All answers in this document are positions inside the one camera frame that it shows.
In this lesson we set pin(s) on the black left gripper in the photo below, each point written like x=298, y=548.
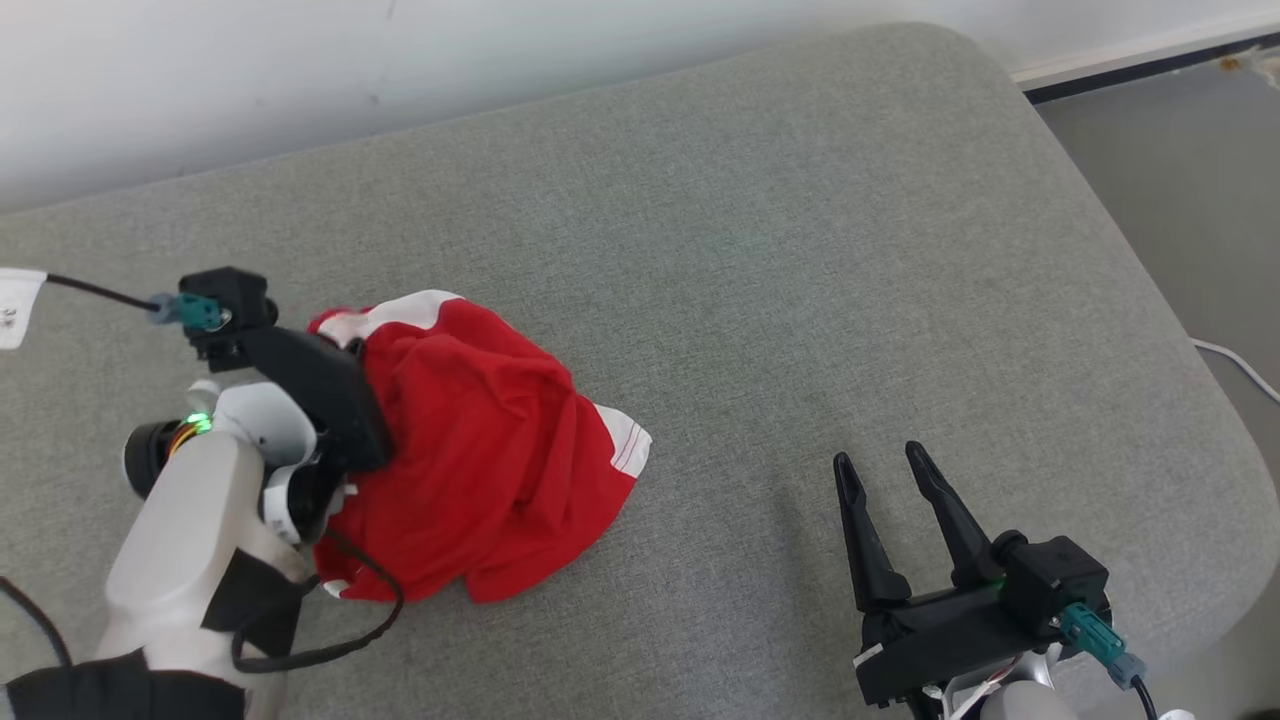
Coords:
x=330, y=395

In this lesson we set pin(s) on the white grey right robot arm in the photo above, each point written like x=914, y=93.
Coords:
x=1030, y=700

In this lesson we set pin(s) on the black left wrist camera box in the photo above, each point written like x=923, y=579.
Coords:
x=238, y=295

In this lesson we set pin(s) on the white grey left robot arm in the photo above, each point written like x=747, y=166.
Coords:
x=180, y=520

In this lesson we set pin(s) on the white black wall baseboard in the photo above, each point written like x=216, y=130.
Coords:
x=1150, y=60

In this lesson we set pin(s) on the red shorts with white waistband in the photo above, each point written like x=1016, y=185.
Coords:
x=480, y=460

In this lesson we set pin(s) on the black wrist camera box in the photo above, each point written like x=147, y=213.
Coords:
x=1055, y=580
x=238, y=295

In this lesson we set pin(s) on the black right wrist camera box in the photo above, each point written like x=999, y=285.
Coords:
x=1055, y=580

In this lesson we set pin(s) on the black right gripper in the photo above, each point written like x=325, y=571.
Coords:
x=940, y=635

